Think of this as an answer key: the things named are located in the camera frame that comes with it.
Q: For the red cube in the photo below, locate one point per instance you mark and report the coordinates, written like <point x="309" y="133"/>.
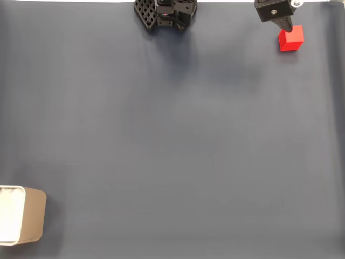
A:
<point x="293" y="40"/>

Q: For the beige box white inside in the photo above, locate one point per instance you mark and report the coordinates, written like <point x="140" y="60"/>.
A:
<point x="32" y="215"/>

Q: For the grey table mat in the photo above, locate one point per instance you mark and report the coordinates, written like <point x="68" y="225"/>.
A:
<point x="188" y="162"/>

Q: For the white camera board mount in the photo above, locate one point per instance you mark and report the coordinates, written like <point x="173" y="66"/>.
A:
<point x="296" y="3"/>

